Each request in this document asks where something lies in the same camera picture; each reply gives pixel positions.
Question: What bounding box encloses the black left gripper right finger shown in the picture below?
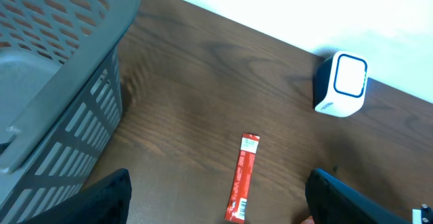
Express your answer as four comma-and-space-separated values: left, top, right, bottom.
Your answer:
305, 169, 407, 224

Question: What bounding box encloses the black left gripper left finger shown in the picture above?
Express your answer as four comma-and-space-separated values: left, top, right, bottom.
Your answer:
25, 169, 132, 224

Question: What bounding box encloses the red box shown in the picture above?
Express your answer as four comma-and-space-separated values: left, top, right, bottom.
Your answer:
225, 133, 260, 223

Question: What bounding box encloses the white barcode scanner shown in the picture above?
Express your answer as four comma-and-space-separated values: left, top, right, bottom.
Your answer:
314, 51, 369, 118

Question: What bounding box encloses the grey plastic shopping basket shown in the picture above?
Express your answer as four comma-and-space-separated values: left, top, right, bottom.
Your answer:
1, 0, 140, 223

